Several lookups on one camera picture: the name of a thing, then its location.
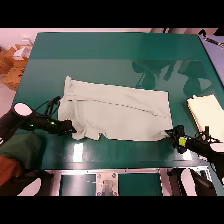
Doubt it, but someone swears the cream folded garment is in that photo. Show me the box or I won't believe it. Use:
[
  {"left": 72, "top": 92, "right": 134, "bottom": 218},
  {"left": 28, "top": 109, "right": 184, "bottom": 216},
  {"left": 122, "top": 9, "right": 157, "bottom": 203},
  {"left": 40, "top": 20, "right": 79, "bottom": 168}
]
[{"left": 186, "top": 94, "right": 224, "bottom": 142}]

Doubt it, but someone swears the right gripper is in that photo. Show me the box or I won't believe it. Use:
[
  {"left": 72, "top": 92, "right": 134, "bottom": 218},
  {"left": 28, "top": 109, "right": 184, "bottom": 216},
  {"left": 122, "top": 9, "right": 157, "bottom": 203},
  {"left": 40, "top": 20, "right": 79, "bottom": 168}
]
[{"left": 169, "top": 124, "right": 190, "bottom": 154}]

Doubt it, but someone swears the black cable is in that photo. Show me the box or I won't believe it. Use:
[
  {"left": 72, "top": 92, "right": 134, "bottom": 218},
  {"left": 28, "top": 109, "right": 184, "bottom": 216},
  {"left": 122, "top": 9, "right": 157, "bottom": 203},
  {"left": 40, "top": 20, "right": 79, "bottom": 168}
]
[{"left": 32, "top": 95, "right": 63, "bottom": 117}]

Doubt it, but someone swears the dark green garment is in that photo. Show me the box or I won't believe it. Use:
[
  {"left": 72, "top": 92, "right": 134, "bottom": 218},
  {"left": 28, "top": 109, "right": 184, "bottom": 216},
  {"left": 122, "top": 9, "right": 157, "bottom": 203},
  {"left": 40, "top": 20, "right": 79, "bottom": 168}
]
[{"left": 0, "top": 132, "right": 47, "bottom": 172}]

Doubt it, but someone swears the pale grey shirt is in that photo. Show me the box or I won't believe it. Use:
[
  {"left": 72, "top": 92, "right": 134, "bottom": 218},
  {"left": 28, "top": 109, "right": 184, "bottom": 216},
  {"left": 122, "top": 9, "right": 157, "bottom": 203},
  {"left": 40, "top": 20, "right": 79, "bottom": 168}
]
[{"left": 57, "top": 75, "right": 175, "bottom": 142}]

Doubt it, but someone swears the brown garment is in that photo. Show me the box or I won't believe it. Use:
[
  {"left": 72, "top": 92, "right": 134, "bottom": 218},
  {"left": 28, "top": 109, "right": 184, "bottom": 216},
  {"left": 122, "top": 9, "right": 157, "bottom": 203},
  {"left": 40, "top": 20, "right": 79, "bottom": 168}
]
[{"left": 0, "top": 154, "right": 25, "bottom": 188}]

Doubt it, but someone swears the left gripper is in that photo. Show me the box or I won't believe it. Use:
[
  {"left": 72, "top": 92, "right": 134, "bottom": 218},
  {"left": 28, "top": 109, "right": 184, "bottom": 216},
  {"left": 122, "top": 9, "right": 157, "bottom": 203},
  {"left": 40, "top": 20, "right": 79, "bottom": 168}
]
[{"left": 49, "top": 118, "right": 74, "bottom": 136}]

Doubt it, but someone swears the silver frame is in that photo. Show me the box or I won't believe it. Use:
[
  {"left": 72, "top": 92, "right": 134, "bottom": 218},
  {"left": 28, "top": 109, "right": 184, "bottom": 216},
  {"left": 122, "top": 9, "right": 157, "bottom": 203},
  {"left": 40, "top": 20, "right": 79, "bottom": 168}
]
[{"left": 42, "top": 166, "right": 214, "bottom": 197}]

